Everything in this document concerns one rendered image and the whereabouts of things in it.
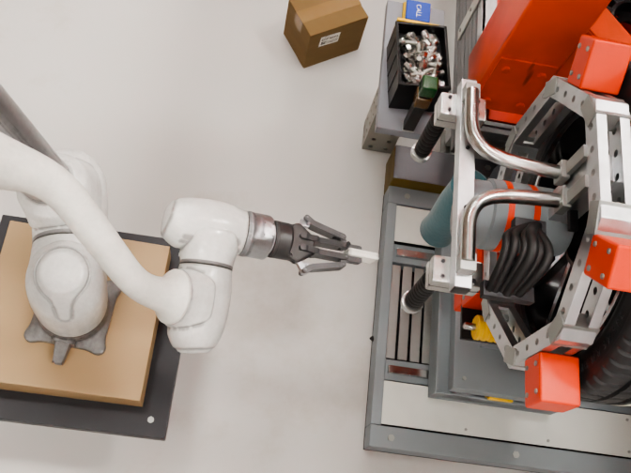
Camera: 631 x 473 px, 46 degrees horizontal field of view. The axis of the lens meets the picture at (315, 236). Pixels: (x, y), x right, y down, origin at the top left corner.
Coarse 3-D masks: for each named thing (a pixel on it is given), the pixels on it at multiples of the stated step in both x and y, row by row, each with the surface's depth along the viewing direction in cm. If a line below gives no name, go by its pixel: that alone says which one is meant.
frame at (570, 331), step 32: (544, 96) 149; (576, 96) 134; (608, 96) 132; (544, 128) 158; (608, 128) 127; (608, 160) 121; (608, 192) 119; (608, 224) 118; (576, 288) 122; (512, 320) 159; (576, 320) 124; (512, 352) 144; (576, 352) 131
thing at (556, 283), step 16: (576, 128) 157; (560, 144) 162; (576, 144) 161; (544, 160) 167; (560, 160) 165; (544, 176) 167; (576, 240) 154; (560, 256) 155; (576, 256) 152; (560, 272) 169; (544, 288) 167; (560, 288) 153; (544, 304) 164; (608, 304) 132; (528, 320) 161; (544, 320) 160
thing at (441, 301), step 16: (448, 256) 219; (432, 304) 218; (448, 304) 213; (432, 320) 215; (448, 320) 211; (432, 336) 212; (448, 336) 210; (432, 352) 210; (448, 352) 208; (432, 368) 207; (448, 368) 206; (432, 384) 205; (448, 400) 208; (464, 400) 205; (480, 400) 203; (496, 400) 201; (512, 400) 202
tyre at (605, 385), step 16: (624, 80) 134; (624, 96) 134; (560, 128) 161; (544, 144) 168; (624, 304) 122; (608, 320) 127; (624, 320) 121; (608, 336) 125; (624, 336) 121; (592, 352) 131; (608, 352) 125; (624, 352) 122; (592, 368) 130; (608, 368) 125; (624, 368) 124; (592, 384) 130; (608, 384) 129; (624, 384) 129; (592, 400) 138; (608, 400) 135; (624, 400) 134
